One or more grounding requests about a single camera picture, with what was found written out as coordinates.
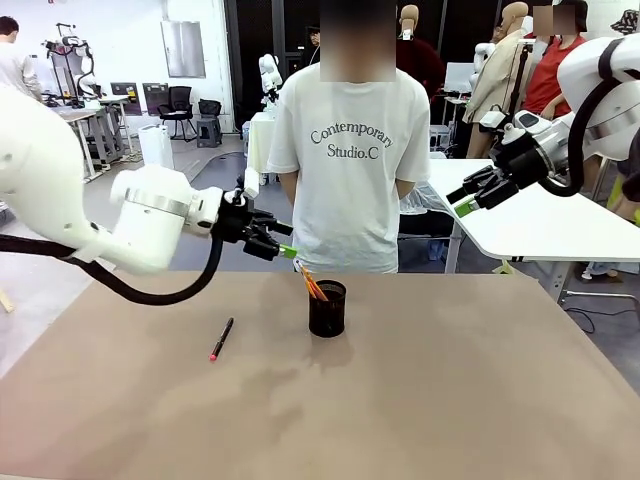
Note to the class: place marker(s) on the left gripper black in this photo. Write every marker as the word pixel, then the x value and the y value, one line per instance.
pixel 237 220

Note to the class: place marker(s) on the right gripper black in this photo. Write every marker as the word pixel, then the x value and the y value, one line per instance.
pixel 525 165

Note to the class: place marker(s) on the yellow pencil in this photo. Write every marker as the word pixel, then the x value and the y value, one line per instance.
pixel 319 291

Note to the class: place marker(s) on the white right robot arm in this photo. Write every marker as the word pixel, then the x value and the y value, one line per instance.
pixel 615 115

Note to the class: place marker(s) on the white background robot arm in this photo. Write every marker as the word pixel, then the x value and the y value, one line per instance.
pixel 269 75

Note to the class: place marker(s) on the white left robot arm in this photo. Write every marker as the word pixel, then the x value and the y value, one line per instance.
pixel 150 220

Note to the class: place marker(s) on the black mesh pen holder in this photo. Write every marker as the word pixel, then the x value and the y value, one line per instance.
pixel 327 315

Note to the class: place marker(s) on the black pen with red cap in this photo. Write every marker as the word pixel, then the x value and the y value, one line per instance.
pixel 221 338

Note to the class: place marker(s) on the person in white T-shirt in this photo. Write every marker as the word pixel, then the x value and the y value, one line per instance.
pixel 350 200

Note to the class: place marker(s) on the table with white cloth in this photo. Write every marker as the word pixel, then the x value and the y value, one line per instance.
pixel 260 142

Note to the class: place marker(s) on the mannequin in beige coat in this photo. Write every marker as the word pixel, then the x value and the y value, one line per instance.
pixel 492 85

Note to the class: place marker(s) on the black stool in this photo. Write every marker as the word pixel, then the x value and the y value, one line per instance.
pixel 209 132

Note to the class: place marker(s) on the black stand pole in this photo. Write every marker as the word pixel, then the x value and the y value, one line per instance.
pixel 522 75

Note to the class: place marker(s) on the person in red shirt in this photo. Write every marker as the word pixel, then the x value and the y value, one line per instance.
pixel 545 85

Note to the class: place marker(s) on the black bag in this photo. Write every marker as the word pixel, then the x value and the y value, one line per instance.
pixel 210 108

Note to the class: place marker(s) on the white air purifier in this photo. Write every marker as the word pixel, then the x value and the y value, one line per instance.
pixel 155 147

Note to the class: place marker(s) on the mannequin in dark red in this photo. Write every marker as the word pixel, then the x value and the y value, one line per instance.
pixel 420 60

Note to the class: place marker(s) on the black office chair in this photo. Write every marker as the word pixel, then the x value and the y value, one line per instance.
pixel 177 107

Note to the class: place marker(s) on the person in black clothes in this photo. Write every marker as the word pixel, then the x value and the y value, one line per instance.
pixel 311 50

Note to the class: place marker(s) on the mannequin with bucket hat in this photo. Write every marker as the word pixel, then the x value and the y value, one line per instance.
pixel 627 22

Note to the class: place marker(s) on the wood top workbench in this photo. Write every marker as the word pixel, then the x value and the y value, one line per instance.
pixel 75 116

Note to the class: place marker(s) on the person in white shirt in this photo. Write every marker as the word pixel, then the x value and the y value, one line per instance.
pixel 15 65

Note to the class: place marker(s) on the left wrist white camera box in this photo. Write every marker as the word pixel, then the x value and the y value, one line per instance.
pixel 251 182

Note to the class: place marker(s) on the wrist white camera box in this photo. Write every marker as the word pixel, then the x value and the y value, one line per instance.
pixel 492 120
pixel 251 182

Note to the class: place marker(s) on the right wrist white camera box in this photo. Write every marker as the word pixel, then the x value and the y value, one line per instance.
pixel 492 120

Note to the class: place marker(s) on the white wall panel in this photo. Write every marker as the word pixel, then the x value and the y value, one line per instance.
pixel 183 47

